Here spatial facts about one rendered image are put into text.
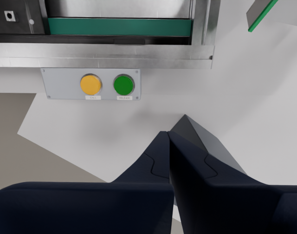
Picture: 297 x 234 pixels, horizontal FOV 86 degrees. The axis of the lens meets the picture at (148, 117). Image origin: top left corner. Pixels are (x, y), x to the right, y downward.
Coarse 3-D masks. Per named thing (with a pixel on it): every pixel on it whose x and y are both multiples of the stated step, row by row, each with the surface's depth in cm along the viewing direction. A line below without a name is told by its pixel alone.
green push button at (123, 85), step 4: (120, 76) 33; (124, 76) 33; (116, 80) 33; (120, 80) 33; (124, 80) 33; (128, 80) 33; (116, 84) 33; (120, 84) 33; (124, 84) 33; (128, 84) 33; (132, 84) 33; (116, 88) 33; (120, 88) 33; (124, 88) 33; (128, 88) 33; (132, 88) 33; (120, 92) 34; (124, 92) 34; (128, 92) 34
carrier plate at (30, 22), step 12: (0, 0) 28; (12, 0) 28; (24, 0) 28; (36, 0) 28; (0, 12) 28; (24, 12) 28; (36, 12) 28; (0, 24) 29; (12, 24) 29; (24, 24) 29; (36, 24) 29; (48, 24) 31
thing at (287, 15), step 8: (256, 0) 25; (264, 0) 23; (272, 0) 21; (280, 0) 24; (288, 0) 24; (296, 0) 24; (256, 8) 24; (264, 8) 22; (272, 8) 25; (280, 8) 25; (288, 8) 25; (296, 8) 25; (248, 16) 26; (256, 16) 24; (264, 16) 23; (272, 16) 26; (280, 16) 26; (288, 16) 26; (296, 16) 26; (248, 24) 26; (256, 24) 24; (296, 24) 27
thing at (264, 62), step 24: (240, 0) 37; (240, 24) 39; (264, 24) 39; (288, 24) 39; (216, 48) 41; (240, 48) 41; (264, 48) 41; (288, 48) 41; (0, 72) 43; (24, 72) 43; (144, 72) 43; (168, 72) 43; (192, 72) 43; (216, 72) 43; (240, 72) 43; (264, 72) 43; (288, 72) 43
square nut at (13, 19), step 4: (4, 12) 28; (8, 12) 28; (12, 12) 28; (16, 12) 28; (8, 16) 28; (12, 16) 28; (16, 16) 28; (8, 20) 28; (12, 20) 28; (16, 20) 28
